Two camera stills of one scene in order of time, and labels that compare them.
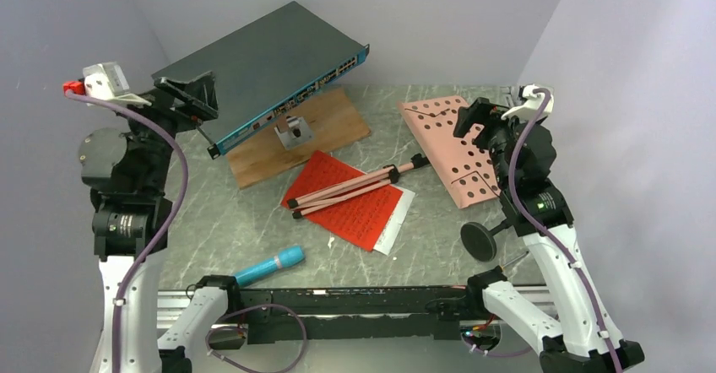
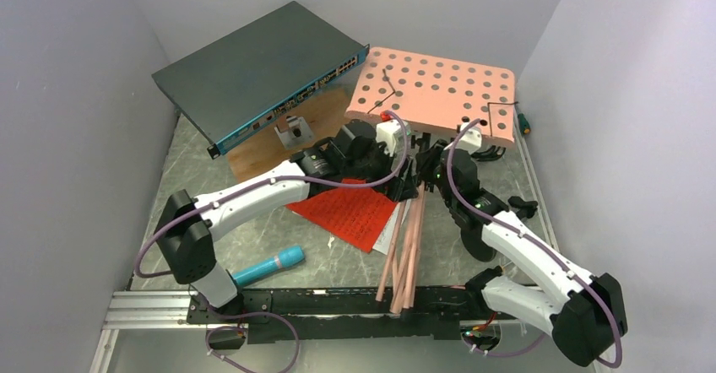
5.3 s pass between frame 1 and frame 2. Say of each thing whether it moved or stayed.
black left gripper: moved
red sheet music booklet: stayed
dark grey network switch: stayed
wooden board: stayed
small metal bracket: stayed
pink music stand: moved
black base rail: stayed
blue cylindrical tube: stayed
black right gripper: moved
